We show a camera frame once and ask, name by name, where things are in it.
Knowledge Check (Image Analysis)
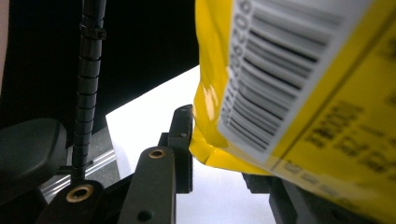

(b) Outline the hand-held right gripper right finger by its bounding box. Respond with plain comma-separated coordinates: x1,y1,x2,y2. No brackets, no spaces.
242,173,313,224

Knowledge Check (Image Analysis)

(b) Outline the dark rounded object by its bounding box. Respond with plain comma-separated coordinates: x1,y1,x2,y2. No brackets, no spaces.
0,117,68,207

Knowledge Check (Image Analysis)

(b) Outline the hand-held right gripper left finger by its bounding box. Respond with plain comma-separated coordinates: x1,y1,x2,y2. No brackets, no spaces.
158,105,194,194

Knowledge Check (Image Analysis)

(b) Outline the yellow spout pouch green cap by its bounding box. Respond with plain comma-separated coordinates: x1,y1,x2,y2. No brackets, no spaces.
188,0,396,224

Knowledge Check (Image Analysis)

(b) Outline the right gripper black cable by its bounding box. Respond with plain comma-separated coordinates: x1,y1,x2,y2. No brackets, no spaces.
70,0,108,185

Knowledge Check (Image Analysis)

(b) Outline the long metal floor rail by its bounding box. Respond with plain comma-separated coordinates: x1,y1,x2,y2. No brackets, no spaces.
39,148,118,201

